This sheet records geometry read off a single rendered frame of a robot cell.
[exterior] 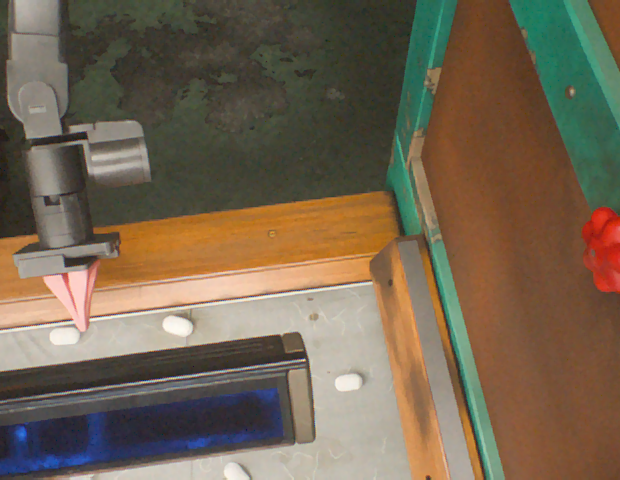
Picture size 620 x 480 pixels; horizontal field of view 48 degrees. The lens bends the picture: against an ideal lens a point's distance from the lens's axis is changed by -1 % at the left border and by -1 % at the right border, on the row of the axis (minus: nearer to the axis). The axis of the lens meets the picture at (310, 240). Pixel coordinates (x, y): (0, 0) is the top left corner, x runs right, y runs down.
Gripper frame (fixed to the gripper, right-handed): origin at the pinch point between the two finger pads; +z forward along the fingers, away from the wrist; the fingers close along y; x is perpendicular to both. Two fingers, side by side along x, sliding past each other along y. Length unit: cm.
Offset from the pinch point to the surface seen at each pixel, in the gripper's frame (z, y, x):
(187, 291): 0.1, 10.9, 8.0
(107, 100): -27, -18, 127
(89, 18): -52, -23, 148
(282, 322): 5.1, 21.9, 5.9
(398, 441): 17.6, 33.1, -4.2
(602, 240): -13, 37, -45
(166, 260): -3.7, 8.7, 9.7
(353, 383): 11.2, 29.1, -1.2
